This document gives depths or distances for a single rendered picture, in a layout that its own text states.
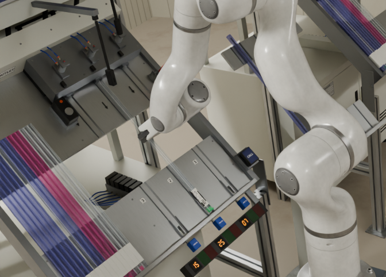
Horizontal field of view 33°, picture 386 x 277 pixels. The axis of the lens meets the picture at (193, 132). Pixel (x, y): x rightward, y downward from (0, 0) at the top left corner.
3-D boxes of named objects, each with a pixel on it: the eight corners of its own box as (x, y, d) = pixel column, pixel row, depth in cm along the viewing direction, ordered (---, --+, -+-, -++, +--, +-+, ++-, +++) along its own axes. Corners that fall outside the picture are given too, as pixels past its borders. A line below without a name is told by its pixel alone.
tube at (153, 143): (212, 210, 188) (213, 208, 187) (208, 212, 187) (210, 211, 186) (101, 81, 196) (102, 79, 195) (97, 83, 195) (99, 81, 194)
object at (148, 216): (248, 184, 201) (253, 179, 198) (84, 319, 162) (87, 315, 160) (207, 138, 204) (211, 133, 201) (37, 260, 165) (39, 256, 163)
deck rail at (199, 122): (251, 187, 204) (259, 179, 199) (247, 190, 203) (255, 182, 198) (107, 23, 215) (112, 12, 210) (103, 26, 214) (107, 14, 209)
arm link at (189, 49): (176, 47, 144) (169, 143, 166) (219, 18, 154) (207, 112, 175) (145, 31, 148) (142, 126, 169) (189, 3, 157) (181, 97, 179)
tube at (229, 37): (329, 161, 200) (331, 160, 199) (327, 164, 200) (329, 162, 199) (228, 35, 207) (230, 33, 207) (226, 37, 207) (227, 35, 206)
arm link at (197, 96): (172, 133, 173) (194, 115, 179) (196, 114, 163) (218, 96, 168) (153, 107, 173) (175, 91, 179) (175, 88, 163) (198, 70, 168)
